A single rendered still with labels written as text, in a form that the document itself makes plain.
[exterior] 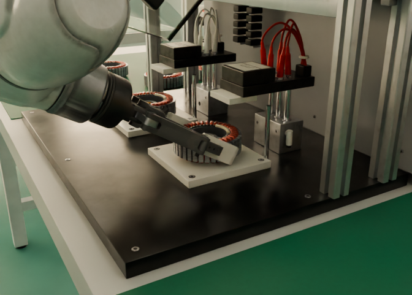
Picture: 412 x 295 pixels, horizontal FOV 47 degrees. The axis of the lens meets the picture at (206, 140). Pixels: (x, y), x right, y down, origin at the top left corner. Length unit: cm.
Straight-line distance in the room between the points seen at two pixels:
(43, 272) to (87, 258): 131
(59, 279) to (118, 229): 126
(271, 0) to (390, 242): 38
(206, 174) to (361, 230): 23
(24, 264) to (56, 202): 125
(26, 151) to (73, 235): 33
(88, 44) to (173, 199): 31
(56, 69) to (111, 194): 28
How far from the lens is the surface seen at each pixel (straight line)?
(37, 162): 88
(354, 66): 64
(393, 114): 72
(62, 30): 41
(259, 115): 84
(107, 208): 65
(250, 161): 75
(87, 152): 84
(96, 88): 62
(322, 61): 89
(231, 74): 76
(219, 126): 78
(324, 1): 66
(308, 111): 94
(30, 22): 42
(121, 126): 92
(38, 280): 187
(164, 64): 98
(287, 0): 72
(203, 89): 100
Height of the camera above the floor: 108
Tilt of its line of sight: 21 degrees down
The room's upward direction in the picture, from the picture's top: straight up
